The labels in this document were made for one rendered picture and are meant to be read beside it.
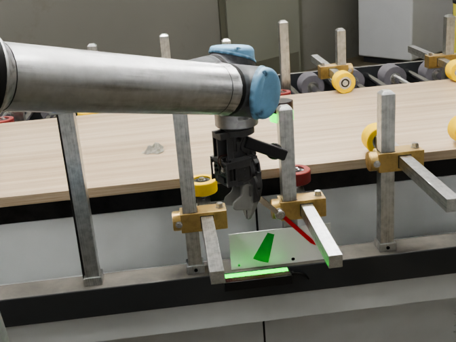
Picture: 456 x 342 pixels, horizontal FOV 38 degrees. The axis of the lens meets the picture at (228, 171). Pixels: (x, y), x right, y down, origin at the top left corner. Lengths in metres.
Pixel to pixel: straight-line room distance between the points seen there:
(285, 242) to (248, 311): 0.23
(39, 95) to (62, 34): 4.73
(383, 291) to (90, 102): 1.16
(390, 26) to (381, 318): 5.52
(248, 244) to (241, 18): 5.08
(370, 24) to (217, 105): 6.54
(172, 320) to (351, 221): 0.59
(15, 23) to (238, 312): 3.96
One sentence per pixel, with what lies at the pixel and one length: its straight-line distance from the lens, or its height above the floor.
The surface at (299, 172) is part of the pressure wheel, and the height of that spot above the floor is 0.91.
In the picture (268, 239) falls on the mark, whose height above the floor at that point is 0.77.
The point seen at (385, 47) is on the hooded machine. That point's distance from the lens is 7.48.
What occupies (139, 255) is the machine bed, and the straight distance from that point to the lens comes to 1.92.
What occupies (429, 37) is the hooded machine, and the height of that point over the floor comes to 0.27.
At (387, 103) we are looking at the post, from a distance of 1.64.
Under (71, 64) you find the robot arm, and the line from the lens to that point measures 0.87.
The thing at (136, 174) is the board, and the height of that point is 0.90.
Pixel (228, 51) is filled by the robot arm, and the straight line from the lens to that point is 1.29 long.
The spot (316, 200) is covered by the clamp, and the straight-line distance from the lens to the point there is 1.66.
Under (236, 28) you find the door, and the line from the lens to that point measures 6.59.
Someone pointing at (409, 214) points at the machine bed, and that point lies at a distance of 2.01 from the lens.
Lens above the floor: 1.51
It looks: 20 degrees down
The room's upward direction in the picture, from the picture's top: 5 degrees counter-clockwise
